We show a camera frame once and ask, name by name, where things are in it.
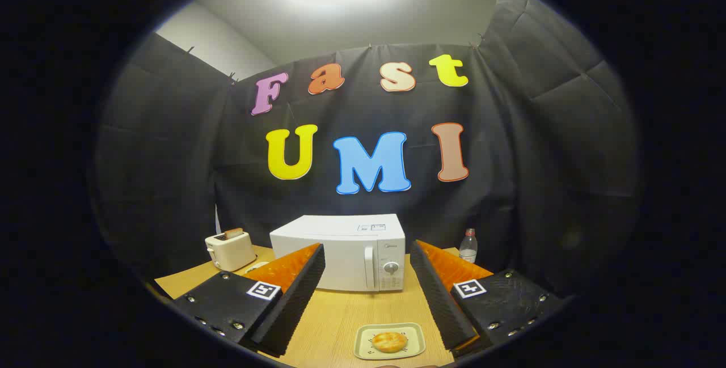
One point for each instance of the white divided bean dish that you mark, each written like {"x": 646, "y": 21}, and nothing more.
{"x": 256, "y": 266}

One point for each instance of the cream toaster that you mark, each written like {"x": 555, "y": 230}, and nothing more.
{"x": 232, "y": 252}

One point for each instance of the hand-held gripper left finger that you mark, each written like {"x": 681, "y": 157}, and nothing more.
{"x": 295, "y": 294}

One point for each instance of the round golden bread bun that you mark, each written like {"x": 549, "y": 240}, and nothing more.
{"x": 389, "y": 341}

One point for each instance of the white microwave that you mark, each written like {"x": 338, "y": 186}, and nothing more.
{"x": 340, "y": 243}

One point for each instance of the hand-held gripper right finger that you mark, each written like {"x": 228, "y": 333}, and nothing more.
{"x": 439, "y": 294}

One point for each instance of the toast slice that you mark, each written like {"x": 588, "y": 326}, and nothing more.
{"x": 233, "y": 233}

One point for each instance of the clear plastic water bottle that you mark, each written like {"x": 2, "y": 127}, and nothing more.
{"x": 468, "y": 252}

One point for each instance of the cream square plate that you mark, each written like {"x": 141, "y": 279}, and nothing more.
{"x": 361, "y": 351}

